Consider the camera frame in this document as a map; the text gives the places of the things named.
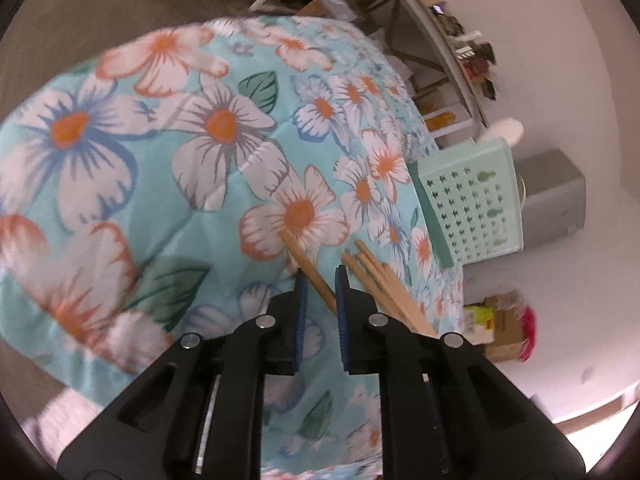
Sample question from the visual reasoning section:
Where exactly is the silver refrigerator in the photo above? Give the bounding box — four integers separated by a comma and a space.
514, 149, 587, 250

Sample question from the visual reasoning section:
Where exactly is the floral blue blanket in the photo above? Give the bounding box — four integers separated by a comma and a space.
0, 15, 466, 476

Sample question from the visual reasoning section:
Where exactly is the pile of wooden chopsticks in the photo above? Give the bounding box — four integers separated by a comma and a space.
341, 240, 438, 338

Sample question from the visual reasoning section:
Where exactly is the red plastic bag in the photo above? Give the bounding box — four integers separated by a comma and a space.
520, 307, 537, 363

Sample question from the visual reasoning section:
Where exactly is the white and green rice bag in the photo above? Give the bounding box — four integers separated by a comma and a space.
462, 304, 496, 346

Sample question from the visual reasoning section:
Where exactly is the cardboard box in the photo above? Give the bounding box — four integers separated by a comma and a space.
482, 290, 526, 363

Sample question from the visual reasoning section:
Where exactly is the mint green utensil holder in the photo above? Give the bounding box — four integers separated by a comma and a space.
407, 136, 525, 268

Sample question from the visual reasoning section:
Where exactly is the single wooden chopstick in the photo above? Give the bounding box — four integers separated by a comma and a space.
281, 231, 337, 315

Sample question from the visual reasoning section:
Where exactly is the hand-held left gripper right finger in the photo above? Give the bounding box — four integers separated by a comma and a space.
334, 265, 586, 480

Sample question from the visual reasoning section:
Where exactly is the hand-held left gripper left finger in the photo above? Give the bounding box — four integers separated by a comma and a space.
57, 268, 308, 480

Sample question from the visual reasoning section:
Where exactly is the long white table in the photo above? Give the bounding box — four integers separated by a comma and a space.
249, 0, 490, 133

